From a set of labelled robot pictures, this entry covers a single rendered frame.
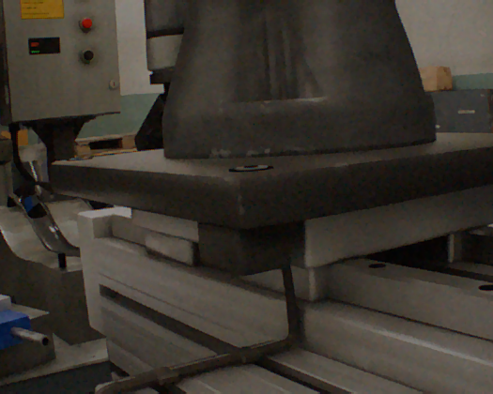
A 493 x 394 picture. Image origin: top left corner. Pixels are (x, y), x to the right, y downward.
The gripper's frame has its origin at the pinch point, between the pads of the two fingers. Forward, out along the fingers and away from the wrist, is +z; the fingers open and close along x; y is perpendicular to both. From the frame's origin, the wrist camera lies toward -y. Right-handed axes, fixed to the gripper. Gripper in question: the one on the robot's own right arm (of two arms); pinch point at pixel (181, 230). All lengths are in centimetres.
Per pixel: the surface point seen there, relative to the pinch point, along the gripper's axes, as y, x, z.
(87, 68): -85, 23, -28
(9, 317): 9.7, -26.5, 4.2
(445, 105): -443, 571, -5
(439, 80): -456, 580, -33
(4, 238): -23.4, -17.8, 1.1
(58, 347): 1.7, -19.2, 11.1
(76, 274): 2.0, -15.8, 2.7
